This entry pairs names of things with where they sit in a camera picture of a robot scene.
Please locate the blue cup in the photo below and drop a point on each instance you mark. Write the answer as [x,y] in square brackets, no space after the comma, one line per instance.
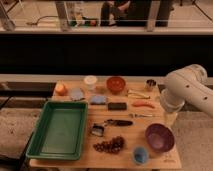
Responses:
[140,155]

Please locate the black rectangular block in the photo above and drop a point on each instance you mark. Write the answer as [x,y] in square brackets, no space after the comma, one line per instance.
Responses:
[117,106]

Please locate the green plastic tray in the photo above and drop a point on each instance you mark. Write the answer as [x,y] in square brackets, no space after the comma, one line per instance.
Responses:
[59,132]

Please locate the yellow banana peeler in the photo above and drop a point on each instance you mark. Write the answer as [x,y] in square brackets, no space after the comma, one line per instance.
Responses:
[137,94]

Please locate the person in background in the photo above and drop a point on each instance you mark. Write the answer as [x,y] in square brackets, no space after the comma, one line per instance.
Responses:
[117,9]

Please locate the red bowl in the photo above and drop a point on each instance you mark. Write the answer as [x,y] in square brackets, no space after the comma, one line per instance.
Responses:
[115,84]

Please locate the blue sponge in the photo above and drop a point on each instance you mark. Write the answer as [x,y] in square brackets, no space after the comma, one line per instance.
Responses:
[98,100]

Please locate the orange carrot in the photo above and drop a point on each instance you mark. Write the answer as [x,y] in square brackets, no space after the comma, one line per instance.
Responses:
[142,104]

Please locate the silver metal cup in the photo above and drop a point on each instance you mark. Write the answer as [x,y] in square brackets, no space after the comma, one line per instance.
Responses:
[150,84]

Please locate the purple bowl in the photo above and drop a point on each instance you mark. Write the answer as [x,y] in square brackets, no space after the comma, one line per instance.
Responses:
[159,137]

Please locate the silver fork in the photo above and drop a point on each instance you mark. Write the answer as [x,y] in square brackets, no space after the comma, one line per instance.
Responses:
[139,115]

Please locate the bunch of dark grapes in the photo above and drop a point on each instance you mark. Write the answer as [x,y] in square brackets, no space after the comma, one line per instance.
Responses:
[113,146]

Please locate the white cup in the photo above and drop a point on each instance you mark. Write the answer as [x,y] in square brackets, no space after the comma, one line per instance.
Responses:
[90,82]

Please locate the small black metal clip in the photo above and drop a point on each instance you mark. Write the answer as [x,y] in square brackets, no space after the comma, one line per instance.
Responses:
[97,130]

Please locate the black handled knife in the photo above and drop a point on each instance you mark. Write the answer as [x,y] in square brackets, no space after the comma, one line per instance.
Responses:
[118,123]

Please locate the orange fruit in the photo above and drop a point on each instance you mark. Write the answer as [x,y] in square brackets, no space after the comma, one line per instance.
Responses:
[60,89]

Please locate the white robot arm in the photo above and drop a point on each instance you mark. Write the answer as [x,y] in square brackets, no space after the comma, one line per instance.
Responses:
[187,85]

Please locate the wooden table board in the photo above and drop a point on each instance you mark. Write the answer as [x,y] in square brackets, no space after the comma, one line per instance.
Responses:
[134,135]

